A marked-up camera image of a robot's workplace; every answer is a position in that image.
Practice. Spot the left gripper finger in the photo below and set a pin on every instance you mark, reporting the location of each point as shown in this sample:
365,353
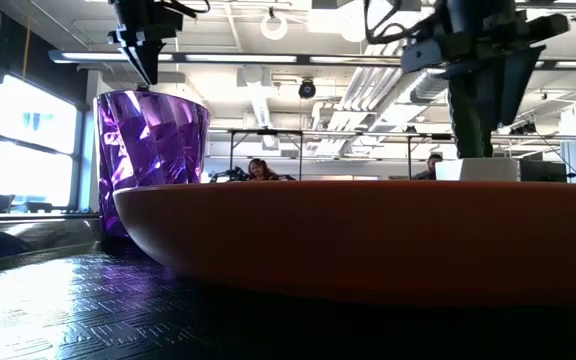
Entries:
152,60
132,54

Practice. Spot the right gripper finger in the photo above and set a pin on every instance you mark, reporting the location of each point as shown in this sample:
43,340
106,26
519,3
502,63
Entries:
470,120
513,85

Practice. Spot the purple faceted plastic cup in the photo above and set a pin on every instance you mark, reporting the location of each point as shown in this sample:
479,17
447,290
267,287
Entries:
148,140

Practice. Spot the orange oval plate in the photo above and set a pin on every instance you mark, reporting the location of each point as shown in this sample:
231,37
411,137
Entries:
368,240

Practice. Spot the black background robot arm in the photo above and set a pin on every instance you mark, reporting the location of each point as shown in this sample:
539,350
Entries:
230,175

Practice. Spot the black textured tray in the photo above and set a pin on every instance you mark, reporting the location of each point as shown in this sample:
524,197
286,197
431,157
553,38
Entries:
118,325

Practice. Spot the white box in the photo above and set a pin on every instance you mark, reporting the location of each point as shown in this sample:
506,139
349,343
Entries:
478,170

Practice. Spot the person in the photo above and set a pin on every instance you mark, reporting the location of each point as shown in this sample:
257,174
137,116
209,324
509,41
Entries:
259,170
430,170

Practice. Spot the black monitor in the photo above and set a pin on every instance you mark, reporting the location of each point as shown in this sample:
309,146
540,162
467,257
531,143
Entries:
543,171

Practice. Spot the long ceiling light bar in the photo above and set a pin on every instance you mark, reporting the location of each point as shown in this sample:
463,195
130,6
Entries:
243,58

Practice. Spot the large window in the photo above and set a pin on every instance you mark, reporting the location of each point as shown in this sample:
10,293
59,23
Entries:
33,140

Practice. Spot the silver air duct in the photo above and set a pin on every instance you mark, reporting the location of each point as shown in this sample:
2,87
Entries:
430,87

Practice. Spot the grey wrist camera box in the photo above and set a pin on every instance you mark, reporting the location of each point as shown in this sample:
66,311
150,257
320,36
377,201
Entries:
420,57

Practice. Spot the black background table frame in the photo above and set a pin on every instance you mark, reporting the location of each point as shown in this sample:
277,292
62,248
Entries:
265,132

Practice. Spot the black dome camera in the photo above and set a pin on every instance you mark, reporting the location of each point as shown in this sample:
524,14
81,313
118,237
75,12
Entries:
307,89

